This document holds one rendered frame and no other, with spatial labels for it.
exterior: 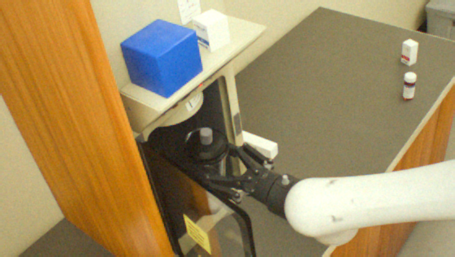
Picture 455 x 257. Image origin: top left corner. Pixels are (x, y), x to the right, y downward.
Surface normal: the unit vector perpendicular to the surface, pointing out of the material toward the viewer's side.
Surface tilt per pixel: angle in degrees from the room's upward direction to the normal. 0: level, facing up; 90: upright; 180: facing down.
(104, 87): 90
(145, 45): 0
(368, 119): 0
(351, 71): 0
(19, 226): 90
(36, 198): 90
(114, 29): 90
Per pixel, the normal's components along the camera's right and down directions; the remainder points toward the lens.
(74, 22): -0.63, 0.57
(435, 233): -0.14, -0.75
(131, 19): 0.76, 0.34
